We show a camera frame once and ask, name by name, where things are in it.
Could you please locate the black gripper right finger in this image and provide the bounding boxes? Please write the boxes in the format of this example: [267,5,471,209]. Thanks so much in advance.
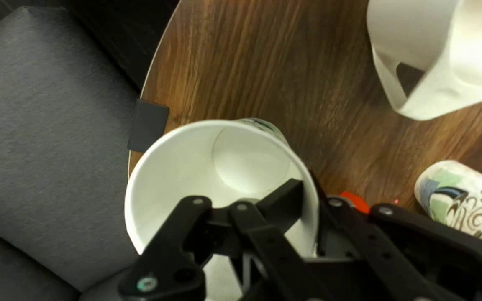
[309,172,482,301]

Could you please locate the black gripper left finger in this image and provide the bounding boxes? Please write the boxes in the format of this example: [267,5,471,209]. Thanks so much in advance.
[118,177,332,301]

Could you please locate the patterned paper cup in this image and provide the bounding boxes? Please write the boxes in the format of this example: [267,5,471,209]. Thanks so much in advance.
[414,159,482,251]
[123,117,320,301]

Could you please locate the small orange object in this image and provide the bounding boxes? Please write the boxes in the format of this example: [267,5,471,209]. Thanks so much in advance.
[339,191,374,217]

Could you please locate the dark grey sofa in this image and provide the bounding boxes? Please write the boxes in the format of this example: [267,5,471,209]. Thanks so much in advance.
[0,0,183,301]

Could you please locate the round dark wooden table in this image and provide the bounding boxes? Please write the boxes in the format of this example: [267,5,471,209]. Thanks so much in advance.
[126,0,482,224]

